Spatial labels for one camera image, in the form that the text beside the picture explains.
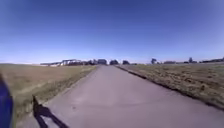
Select row of dark trees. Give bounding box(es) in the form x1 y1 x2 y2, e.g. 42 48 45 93
81 58 132 66

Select grey paved path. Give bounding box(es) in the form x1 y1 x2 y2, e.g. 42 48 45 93
14 64 224 128

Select white building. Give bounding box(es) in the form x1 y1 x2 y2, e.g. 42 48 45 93
39 58 83 67

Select dry grass field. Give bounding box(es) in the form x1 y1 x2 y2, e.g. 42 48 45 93
114 62 224 112
0 63 98 118

